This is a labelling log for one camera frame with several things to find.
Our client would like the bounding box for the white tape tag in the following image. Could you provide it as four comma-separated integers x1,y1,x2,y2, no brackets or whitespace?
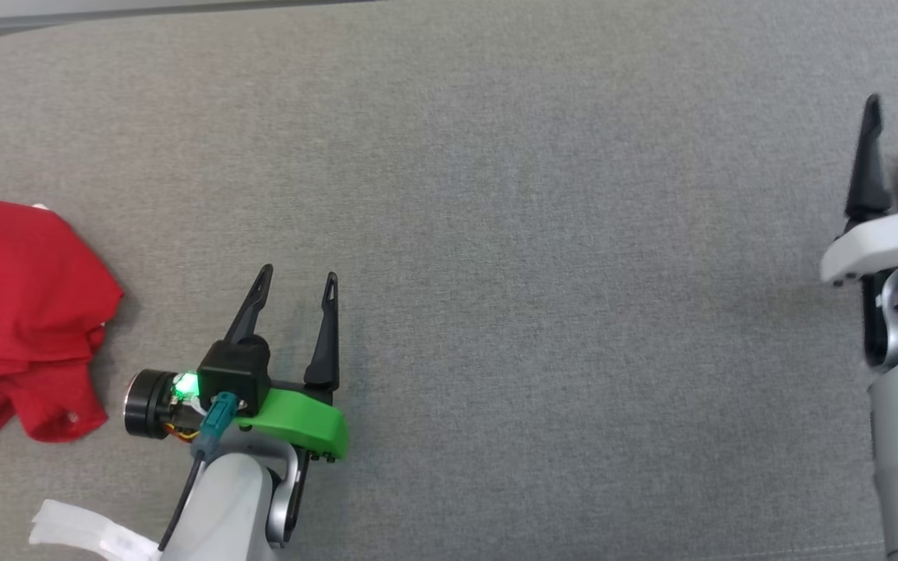
28,499,161,561

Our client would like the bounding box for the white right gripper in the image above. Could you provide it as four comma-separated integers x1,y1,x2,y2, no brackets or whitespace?
819,93,898,286

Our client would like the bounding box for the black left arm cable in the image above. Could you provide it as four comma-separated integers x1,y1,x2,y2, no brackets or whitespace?
157,456,208,554

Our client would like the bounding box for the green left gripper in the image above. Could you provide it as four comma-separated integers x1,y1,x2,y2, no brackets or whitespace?
223,263,351,463

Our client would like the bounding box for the red jersey with white sleeves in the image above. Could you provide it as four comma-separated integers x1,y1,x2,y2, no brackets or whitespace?
0,196,126,451

